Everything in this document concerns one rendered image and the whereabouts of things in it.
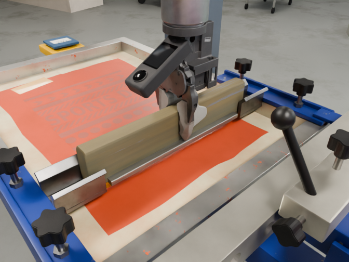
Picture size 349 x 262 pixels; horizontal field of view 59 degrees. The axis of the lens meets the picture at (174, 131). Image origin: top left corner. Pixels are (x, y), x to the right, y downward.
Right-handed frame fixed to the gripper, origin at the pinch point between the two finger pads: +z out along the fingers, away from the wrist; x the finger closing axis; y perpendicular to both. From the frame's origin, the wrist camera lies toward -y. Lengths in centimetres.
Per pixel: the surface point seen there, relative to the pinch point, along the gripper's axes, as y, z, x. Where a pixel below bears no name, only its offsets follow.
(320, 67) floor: 305, 99, 98
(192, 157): 1.6, 5.3, -3.6
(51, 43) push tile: 8, 4, 77
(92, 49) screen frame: 14, 2, 57
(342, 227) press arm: -2.1, -3.2, -32.2
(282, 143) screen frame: 14.3, 1.8, -15.0
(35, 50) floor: 89, 100, 364
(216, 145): 8.3, 5.3, -4.0
